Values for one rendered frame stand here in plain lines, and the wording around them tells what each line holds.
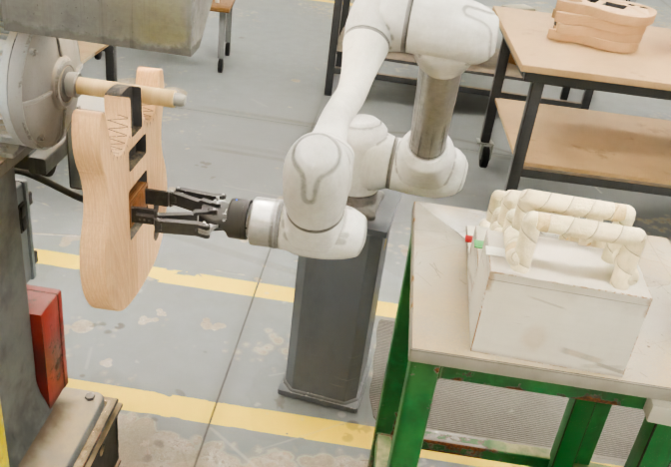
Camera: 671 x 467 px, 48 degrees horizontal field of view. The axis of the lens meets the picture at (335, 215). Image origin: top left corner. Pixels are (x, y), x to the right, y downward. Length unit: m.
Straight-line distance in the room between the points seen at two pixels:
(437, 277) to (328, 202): 0.44
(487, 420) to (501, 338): 1.31
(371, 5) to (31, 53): 0.69
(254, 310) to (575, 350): 1.77
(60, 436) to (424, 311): 1.04
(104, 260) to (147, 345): 1.51
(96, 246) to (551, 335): 0.79
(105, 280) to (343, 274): 1.09
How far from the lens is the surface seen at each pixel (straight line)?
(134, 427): 2.49
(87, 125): 1.20
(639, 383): 1.45
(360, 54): 1.58
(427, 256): 1.63
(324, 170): 1.15
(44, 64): 1.43
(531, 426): 2.70
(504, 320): 1.35
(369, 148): 2.13
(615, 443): 2.77
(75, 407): 2.15
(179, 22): 1.21
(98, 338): 2.83
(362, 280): 2.27
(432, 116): 1.89
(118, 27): 1.24
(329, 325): 2.39
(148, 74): 1.47
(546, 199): 1.34
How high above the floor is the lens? 1.76
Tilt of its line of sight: 29 degrees down
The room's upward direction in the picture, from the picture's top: 7 degrees clockwise
